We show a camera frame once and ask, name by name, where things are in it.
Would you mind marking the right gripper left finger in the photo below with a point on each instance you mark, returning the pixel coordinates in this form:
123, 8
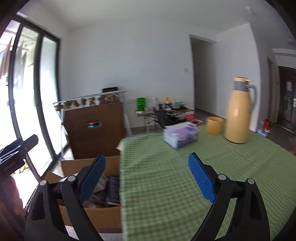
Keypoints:
75, 190

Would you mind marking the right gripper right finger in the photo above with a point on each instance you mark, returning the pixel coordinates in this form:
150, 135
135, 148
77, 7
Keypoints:
218, 189

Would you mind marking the dark blue carton box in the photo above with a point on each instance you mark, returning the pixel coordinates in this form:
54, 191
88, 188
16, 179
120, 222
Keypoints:
113, 197

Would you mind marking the green checkered tablecloth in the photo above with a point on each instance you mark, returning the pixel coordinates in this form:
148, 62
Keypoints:
160, 199

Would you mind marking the yellow thermos jug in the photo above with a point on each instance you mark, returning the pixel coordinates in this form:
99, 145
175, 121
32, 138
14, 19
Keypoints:
241, 104

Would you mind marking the yellow round cup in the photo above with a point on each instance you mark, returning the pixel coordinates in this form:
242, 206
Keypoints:
214, 125

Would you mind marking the purple tissue box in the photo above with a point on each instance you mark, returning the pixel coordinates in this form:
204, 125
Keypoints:
180, 135

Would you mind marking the cluttered side table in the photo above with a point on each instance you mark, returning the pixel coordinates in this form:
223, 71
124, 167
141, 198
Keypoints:
163, 114

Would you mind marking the black framed glass door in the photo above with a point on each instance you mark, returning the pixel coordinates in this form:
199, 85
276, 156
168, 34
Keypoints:
33, 90

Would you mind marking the dark entrance door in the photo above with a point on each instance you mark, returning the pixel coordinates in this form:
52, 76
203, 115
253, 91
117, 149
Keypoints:
286, 112

